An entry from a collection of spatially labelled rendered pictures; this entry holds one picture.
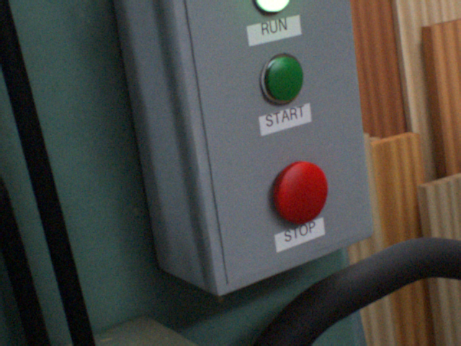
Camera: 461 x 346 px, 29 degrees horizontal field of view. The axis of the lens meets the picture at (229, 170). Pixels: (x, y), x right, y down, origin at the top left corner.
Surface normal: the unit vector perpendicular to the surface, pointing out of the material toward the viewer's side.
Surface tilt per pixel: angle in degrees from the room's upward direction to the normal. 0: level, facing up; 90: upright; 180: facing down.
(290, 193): 87
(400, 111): 87
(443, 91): 87
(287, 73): 87
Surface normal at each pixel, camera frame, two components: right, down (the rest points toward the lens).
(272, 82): 0.07, 0.20
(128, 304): 0.55, 0.15
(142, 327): -0.14, -0.96
